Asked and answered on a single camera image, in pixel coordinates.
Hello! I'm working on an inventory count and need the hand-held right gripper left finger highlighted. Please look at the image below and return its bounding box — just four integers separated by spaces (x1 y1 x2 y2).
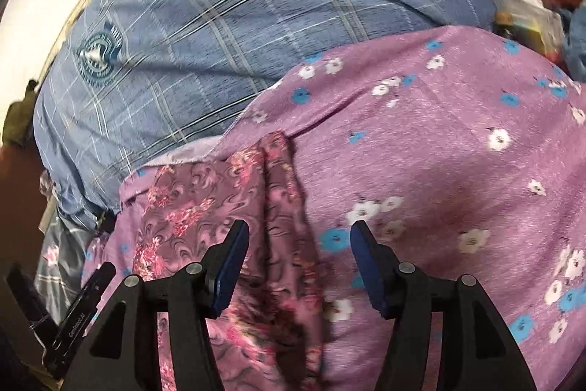
62 219 250 391

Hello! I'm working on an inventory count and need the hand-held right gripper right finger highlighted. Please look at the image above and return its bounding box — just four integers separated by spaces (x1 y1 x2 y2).
350 221 538 391

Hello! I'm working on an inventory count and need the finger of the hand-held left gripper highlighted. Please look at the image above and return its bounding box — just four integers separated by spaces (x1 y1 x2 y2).
46 262 117 367
4 264 56 337

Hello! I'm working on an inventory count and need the dark pink floral garment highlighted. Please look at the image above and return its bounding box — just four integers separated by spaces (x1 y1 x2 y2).
133 132 330 391

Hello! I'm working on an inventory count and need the grey plaid floral sheet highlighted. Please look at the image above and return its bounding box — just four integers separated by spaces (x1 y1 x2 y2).
37 171 115 309

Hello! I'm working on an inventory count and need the purple floral blanket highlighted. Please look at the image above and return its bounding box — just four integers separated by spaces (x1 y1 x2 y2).
82 27 586 391

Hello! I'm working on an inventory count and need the olive green cloth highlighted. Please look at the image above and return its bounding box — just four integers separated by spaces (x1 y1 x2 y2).
2 80 40 144

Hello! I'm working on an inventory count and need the blue plaid quilt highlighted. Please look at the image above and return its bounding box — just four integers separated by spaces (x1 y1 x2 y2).
34 0 504 231

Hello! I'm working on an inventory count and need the pile of colourful packets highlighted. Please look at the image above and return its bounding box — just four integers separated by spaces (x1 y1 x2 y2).
494 0 573 62

